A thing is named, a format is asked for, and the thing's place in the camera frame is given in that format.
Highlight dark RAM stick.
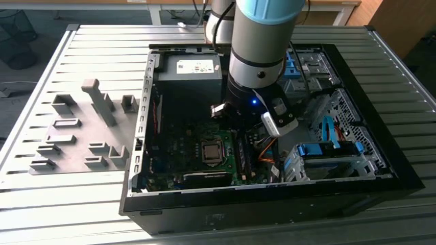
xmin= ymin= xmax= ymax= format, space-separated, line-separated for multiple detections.
xmin=237 ymin=131 xmax=249 ymax=179
xmin=246 ymin=132 xmax=258 ymax=177

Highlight CPU socket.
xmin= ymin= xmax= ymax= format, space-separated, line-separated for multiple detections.
xmin=199 ymin=137 xmax=229 ymax=166

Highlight grey power supply unit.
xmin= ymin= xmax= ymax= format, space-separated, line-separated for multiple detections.
xmin=155 ymin=53 xmax=233 ymax=123

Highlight blue drive latch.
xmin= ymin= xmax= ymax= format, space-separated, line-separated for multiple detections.
xmin=285 ymin=48 xmax=303 ymax=79

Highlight silver CPU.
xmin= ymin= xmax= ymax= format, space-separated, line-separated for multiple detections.
xmin=203 ymin=144 xmax=223 ymax=159

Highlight grey metal drive cage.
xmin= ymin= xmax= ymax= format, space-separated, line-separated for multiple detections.
xmin=278 ymin=51 xmax=342 ymax=109

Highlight green motherboard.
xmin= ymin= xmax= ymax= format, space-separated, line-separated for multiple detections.
xmin=146 ymin=117 xmax=274 ymax=191

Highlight blue disk carrier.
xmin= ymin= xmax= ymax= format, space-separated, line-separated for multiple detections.
xmin=297 ymin=143 xmax=331 ymax=156

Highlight black graphics card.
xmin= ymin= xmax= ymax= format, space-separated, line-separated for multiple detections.
xmin=182 ymin=171 xmax=233 ymax=189

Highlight grey metal disk bay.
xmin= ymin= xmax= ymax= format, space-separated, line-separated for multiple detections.
xmin=282 ymin=142 xmax=389 ymax=182

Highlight black PC case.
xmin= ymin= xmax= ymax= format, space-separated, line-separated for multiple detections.
xmin=118 ymin=43 xmax=426 ymax=235

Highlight grey parts rack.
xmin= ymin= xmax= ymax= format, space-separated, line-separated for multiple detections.
xmin=27 ymin=78 xmax=142 ymax=177

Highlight white framed desk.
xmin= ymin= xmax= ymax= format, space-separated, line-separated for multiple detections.
xmin=146 ymin=0 xmax=362 ymax=26

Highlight brown wooden cabinet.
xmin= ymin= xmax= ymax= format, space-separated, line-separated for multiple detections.
xmin=347 ymin=0 xmax=436 ymax=59

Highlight black mesh waste basket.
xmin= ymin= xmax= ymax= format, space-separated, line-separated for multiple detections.
xmin=0 ymin=9 xmax=39 ymax=44

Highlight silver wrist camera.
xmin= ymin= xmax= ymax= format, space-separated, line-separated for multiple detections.
xmin=261 ymin=97 xmax=301 ymax=138

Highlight orange wire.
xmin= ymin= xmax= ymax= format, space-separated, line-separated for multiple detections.
xmin=258 ymin=137 xmax=281 ymax=164

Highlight black wire bundle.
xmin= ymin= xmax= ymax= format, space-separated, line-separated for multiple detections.
xmin=297 ymin=89 xmax=334 ymax=110

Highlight blue flat wire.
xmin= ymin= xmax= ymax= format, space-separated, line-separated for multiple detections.
xmin=322 ymin=116 xmax=342 ymax=149

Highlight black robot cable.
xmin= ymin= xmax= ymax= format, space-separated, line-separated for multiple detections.
xmin=211 ymin=0 xmax=237 ymax=56

